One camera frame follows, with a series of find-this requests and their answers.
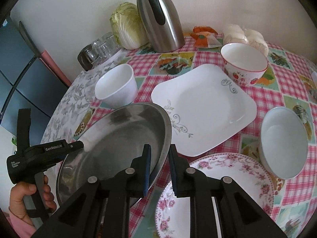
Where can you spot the pink sleeve forearm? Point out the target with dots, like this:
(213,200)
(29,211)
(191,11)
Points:
(21,223)

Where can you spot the bag of white buns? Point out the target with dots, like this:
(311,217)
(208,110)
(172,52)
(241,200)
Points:
(233,33)

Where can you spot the stainless steel thermos jug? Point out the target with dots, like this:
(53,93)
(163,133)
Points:
(162,24)

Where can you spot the plain white bowl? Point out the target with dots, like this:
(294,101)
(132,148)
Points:
(117,87)

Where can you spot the green napa cabbage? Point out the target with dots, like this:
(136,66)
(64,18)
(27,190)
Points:
(127,27)

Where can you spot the clear drinking glasses group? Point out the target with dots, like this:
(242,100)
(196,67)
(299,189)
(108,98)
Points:
(98,52)

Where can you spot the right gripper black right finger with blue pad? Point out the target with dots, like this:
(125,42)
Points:
(218,207)

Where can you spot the strawberry pattern white bowl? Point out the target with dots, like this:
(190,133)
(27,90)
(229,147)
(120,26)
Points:
(243,64)

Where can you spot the white square plate grey swirls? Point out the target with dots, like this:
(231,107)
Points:
(205,108)

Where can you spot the large pale blue bowl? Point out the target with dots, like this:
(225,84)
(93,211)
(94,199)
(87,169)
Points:
(283,146)

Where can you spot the orange snack packet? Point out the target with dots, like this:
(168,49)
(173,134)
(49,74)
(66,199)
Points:
(205,37)

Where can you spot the pink checkered tablecloth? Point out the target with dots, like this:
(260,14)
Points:
(286,82)

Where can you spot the pink floral round plate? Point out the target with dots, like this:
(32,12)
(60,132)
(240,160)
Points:
(173,214)

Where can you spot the dark blue refrigerator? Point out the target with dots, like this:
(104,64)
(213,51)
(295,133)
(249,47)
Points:
(26,83)

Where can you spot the person's left hand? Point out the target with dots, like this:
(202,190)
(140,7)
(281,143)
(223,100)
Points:
(22,189)

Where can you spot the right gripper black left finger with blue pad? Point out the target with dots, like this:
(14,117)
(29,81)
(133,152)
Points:
(100,208)

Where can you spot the round stainless steel plate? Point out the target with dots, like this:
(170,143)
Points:
(113,142)

